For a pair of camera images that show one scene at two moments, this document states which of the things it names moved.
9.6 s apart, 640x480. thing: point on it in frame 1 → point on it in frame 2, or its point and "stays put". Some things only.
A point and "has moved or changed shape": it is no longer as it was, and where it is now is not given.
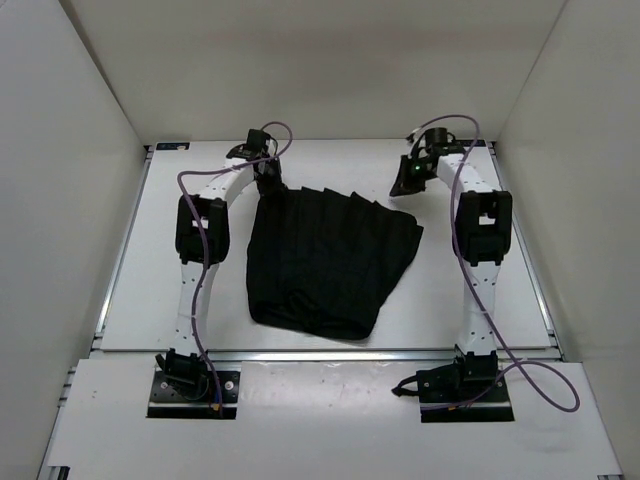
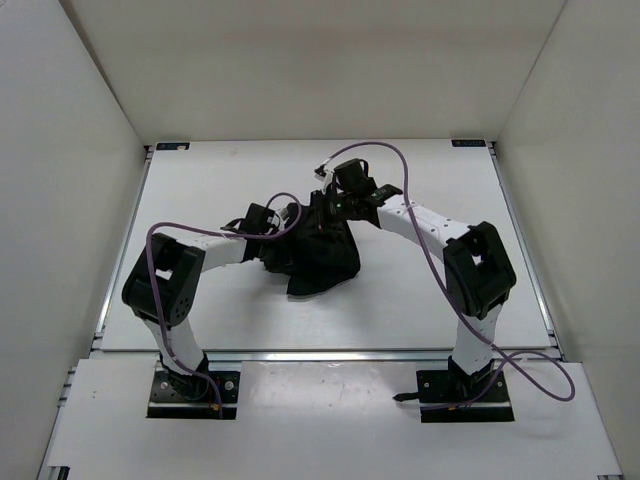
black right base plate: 470,389 stays put
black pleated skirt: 320,261 has moved or changed shape
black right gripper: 404,185 → 317,208
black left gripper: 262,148 → 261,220
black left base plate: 185,387 stays put
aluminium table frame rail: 108,351 stays put
